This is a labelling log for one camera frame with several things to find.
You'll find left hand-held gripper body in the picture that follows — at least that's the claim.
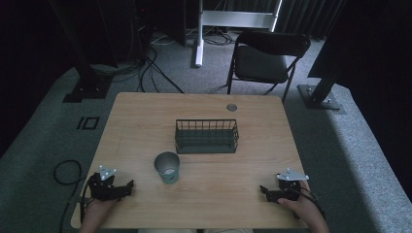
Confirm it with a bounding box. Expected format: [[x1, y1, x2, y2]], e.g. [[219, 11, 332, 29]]
[[86, 165, 130, 202]]

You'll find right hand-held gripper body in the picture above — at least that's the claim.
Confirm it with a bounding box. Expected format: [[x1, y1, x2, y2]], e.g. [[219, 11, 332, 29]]
[[265, 167, 310, 204]]

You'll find green paper cup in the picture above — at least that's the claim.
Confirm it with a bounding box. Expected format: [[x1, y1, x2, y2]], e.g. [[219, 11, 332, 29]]
[[154, 150, 181, 185]]

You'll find dark green wire basket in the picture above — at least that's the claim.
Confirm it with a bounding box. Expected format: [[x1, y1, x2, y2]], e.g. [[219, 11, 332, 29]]
[[174, 118, 240, 154]]

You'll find person's left hand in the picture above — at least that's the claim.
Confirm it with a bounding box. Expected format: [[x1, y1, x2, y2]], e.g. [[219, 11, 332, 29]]
[[80, 198, 119, 233]]

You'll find person's right hand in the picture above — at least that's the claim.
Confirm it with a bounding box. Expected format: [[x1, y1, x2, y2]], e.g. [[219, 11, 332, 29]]
[[277, 181, 330, 233]]

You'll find black metal stand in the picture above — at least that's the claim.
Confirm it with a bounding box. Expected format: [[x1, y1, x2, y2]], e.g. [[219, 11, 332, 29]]
[[296, 69, 347, 115], [48, 0, 119, 104]]

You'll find black folding chair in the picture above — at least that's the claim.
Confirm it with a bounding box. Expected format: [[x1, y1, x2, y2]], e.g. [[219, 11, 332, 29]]
[[226, 30, 312, 104]]

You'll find black cable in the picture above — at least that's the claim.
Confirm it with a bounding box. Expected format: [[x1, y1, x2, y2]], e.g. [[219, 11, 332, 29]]
[[291, 185, 326, 221], [52, 159, 88, 233]]

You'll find bundle of floor cables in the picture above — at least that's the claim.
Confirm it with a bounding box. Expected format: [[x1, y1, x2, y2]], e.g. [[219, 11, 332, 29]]
[[90, 30, 234, 95]]

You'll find white metal desk frame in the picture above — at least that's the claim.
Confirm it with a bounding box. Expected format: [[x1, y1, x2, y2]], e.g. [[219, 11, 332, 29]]
[[193, 0, 283, 68]]

